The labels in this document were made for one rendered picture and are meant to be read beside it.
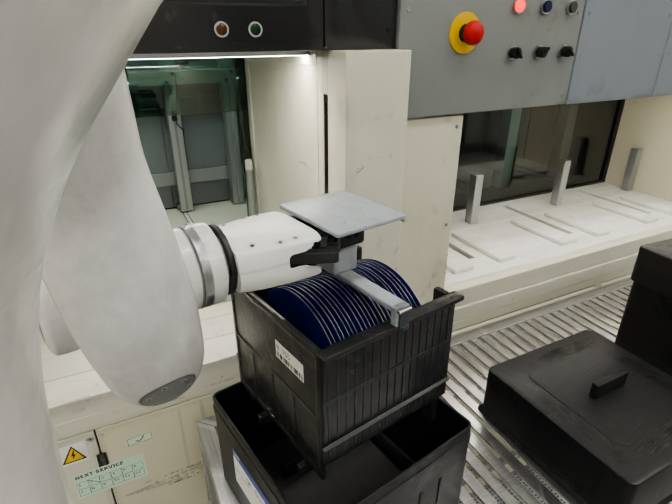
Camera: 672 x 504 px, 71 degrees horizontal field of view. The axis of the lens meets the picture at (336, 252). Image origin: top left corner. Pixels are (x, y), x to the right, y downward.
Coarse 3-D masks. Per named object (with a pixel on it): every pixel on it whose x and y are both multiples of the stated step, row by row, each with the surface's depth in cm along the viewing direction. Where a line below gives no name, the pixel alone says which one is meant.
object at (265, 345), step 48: (336, 192) 61; (240, 336) 64; (288, 336) 51; (384, 336) 50; (432, 336) 57; (288, 384) 55; (336, 384) 49; (384, 384) 55; (432, 384) 61; (288, 432) 58; (336, 432) 52
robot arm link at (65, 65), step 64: (0, 0) 3; (64, 0) 4; (128, 0) 5; (0, 64) 3; (64, 64) 4; (0, 128) 4; (64, 128) 5; (0, 192) 4; (0, 256) 5; (0, 320) 5; (0, 384) 6; (0, 448) 6
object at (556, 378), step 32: (544, 352) 91; (576, 352) 91; (608, 352) 91; (512, 384) 83; (544, 384) 83; (576, 384) 83; (608, 384) 80; (640, 384) 83; (512, 416) 84; (544, 416) 77; (576, 416) 76; (608, 416) 76; (640, 416) 76; (544, 448) 78; (576, 448) 72; (608, 448) 70; (640, 448) 70; (576, 480) 73; (608, 480) 68; (640, 480) 66
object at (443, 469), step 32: (224, 416) 67; (256, 416) 78; (416, 416) 76; (448, 416) 69; (224, 448) 72; (256, 448) 80; (288, 448) 82; (384, 448) 80; (416, 448) 78; (448, 448) 63; (256, 480) 62; (288, 480) 76; (320, 480) 76; (352, 480) 76; (384, 480) 76; (416, 480) 61; (448, 480) 67
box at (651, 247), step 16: (640, 256) 100; (656, 256) 97; (640, 272) 101; (656, 272) 98; (640, 288) 102; (656, 288) 98; (640, 304) 103; (656, 304) 99; (624, 320) 107; (640, 320) 103; (656, 320) 100; (624, 336) 108; (640, 336) 104; (656, 336) 100; (640, 352) 105; (656, 352) 101
